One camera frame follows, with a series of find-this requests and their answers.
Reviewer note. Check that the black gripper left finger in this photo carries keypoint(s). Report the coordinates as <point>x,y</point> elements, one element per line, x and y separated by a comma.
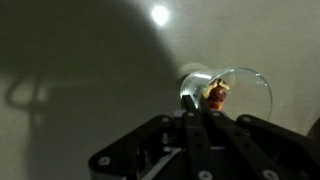
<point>197,143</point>

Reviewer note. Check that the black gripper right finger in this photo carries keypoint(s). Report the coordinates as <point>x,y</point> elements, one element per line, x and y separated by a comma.
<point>249,159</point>

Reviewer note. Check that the red brown food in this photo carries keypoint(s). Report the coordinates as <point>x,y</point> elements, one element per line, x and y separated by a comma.
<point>215,93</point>

